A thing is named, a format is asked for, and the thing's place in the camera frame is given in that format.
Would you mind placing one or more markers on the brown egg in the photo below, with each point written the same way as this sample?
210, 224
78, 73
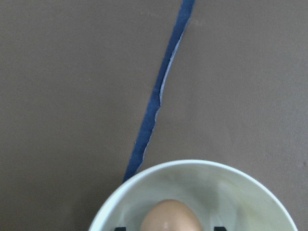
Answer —
170, 215

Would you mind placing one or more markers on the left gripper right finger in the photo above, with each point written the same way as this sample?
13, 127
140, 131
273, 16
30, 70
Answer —
219, 228

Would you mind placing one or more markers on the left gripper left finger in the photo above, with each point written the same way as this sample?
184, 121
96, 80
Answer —
120, 229

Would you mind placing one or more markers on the white bowl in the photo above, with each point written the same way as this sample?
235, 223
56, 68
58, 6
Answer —
218, 194

